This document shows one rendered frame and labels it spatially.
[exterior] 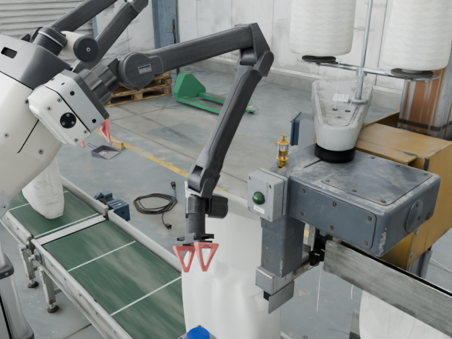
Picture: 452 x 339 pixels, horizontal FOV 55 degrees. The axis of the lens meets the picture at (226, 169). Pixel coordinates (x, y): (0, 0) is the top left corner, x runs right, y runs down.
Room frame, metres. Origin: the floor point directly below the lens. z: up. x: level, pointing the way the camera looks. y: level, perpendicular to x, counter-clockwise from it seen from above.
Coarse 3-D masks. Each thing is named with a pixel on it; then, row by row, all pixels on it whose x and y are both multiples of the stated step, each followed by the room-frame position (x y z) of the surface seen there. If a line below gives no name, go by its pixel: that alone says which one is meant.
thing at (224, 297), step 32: (224, 192) 1.31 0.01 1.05; (224, 224) 1.19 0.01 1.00; (256, 224) 1.12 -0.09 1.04; (224, 256) 1.19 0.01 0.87; (256, 256) 1.12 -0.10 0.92; (192, 288) 1.24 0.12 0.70; (224, 288) 1.12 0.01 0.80; (256, 288) 1.09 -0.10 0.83; (192, 320) 1.23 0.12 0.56; (224, 320) 1.10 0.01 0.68; (256, 320) 1.04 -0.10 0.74
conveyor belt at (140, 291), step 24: (72, 240) 2.03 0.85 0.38; (96, 240) 2.03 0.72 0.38; (120, 240) 2.03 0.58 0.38; (72, 264) 1.81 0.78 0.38; (96, 264) 1.81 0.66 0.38; (120, 264) 1.81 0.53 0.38; (144, 264) 1.81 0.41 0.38; (96, 288) 1.63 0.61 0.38; (120, 288) 1.63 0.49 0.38; (144, 288) 1.63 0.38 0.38; (168, 288) 1.63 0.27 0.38; (120, 312) 1.47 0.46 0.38; (144, 312) 1.47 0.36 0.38; (168, 312) 1.47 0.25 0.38; (144, 336) 1.33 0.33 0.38; (168, 336) 1.33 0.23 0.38
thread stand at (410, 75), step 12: (372, 0) 1.10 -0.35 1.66; (300, 60) 1.18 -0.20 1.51; (312, 60) 1.16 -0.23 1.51; (324, 60) 1.15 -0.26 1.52; (336, 60) 1.18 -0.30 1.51; (360, 72) 1.09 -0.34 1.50; (372, 72) 1.07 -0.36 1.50; (384, 72) 1.03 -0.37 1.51; (396, 72) 1.00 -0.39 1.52; (408, 72) 0.99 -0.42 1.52; (420, 72) 0.99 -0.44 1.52; (432, 72) 1.00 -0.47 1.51; (360, 84) 1.10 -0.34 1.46; (360, 96) 1.10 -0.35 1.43
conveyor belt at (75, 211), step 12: (12, 204) 2.44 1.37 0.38; (24, 204) 2.44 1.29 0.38; (72, 204) 2.44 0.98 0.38; (84, 204) 2.44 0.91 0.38; (24, 216) 2.30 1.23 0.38; (36, 216) 2.30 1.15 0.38; (72, 216) 2.30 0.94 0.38; (84, 216) 2.30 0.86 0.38; (96, 216) 2.31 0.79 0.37; (36, 228) 2.16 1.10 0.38; (48, 228) 2.16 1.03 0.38; (60, 228) 2.16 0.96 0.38; (84, 228) 2.23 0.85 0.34
